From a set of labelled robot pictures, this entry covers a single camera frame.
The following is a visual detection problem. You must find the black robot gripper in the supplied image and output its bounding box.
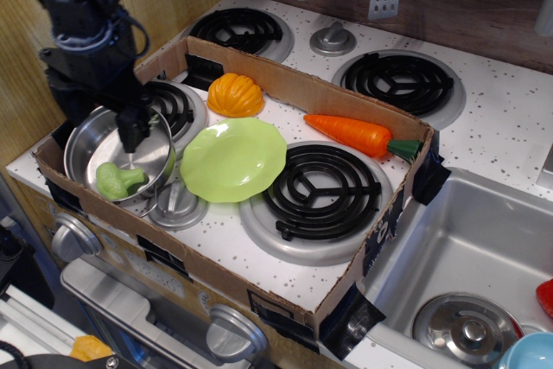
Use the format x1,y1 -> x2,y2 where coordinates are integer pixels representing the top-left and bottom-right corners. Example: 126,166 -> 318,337
39,18 -> 151,153

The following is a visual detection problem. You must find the green toy broccoli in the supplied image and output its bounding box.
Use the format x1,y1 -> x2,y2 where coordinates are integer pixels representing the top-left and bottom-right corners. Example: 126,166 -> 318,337
96,162 -> 146,200

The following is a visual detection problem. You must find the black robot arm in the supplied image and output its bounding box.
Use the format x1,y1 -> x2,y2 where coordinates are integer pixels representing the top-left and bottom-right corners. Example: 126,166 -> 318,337
38,0 -> 153,153

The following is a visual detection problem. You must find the silver metal pot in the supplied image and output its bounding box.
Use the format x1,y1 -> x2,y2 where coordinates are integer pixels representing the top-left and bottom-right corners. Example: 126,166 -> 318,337
64,107 -> 175,217

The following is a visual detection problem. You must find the front left black burner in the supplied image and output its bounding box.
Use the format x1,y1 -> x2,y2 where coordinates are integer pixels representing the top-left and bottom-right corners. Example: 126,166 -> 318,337
146,80 -> 208,159

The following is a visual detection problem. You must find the black burner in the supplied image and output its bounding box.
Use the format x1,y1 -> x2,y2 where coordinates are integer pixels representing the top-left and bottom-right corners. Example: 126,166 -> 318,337
239,141 -> 393,266
332,49 -> 466,130
183,8 -> 295,63
146,80 -> 208,159

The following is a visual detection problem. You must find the silver front stovetop knob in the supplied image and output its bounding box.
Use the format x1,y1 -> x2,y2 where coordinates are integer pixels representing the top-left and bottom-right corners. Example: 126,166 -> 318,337
148,180 -> 207,232

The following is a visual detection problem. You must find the silver stovetop knob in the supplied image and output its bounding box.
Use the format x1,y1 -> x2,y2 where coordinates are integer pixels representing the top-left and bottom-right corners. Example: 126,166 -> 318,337
148,180 -> 207,232
309,22 -> 357,57

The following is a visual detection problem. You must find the left silver oven knob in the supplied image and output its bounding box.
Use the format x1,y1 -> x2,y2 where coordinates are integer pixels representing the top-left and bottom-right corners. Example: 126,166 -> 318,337
51,213 -> 103,263

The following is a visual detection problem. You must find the silver oven knob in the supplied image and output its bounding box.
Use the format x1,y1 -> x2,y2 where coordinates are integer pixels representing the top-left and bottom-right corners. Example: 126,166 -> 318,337
206,304 -> 268,363
51,213 -> 103,263

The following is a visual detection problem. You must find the orange toy pumpkin half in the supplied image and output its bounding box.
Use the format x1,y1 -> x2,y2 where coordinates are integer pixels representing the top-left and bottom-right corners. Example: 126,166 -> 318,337
207,73 -> 264,118

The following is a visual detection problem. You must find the green plastic plate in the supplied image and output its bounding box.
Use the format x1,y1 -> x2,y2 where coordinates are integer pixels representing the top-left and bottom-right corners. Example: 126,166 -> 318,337
180,118 -> 288,203

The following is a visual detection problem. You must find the back left black burner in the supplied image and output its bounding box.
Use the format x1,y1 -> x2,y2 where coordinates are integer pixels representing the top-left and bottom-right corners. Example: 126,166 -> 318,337
183,8 -> 295,63

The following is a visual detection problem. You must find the orange yellow object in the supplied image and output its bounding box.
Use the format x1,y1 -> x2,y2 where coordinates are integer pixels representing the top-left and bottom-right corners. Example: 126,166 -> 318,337
69,334 -> 113,362

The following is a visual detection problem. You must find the front right black burner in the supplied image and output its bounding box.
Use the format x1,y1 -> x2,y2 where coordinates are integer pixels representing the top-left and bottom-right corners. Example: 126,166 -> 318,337
239,141 -> 393,266

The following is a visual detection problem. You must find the silver back stovetop knob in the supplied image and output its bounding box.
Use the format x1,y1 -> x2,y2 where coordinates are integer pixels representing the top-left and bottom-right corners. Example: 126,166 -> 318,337
309,22 -> 357,57

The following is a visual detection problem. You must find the right silver oven knob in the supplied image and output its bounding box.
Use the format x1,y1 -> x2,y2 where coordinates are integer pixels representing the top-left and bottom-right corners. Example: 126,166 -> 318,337
206,304 -> 268,363

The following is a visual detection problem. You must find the orange toy carrot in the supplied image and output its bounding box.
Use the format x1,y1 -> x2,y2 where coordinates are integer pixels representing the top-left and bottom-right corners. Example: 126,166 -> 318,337
303,114 -> 423,162

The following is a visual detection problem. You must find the brown cardboard fence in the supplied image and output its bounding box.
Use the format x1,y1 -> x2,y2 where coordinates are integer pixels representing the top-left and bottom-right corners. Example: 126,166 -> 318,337
32,35 -> 452,361

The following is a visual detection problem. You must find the back right black burner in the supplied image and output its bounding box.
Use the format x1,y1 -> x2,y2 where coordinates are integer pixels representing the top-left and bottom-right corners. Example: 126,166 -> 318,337
332,49 -> 466,130

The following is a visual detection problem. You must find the grey toy sink basin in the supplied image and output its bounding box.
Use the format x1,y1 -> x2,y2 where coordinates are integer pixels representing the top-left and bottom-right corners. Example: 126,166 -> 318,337
358,169 -> 552,368

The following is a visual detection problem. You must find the silver pot lid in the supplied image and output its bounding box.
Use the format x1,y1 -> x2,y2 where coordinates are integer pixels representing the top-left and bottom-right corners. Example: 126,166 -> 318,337
411,292 -> 524,368

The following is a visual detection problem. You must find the red toy item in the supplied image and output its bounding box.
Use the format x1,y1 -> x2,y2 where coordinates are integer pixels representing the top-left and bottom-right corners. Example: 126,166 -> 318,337
536,279 -> 553,317

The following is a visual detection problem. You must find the light blue bowl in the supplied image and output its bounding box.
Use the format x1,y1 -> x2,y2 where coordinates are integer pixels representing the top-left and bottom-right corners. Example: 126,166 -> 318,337
495,332 -> 552,369

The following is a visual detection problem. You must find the silver oven door handle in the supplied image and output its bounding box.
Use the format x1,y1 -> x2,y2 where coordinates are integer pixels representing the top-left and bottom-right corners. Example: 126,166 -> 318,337
61,259 -> 223,368

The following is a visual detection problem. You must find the black cable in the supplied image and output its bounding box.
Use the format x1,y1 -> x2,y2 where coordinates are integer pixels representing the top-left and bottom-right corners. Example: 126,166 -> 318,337
0,340 -> 27,369

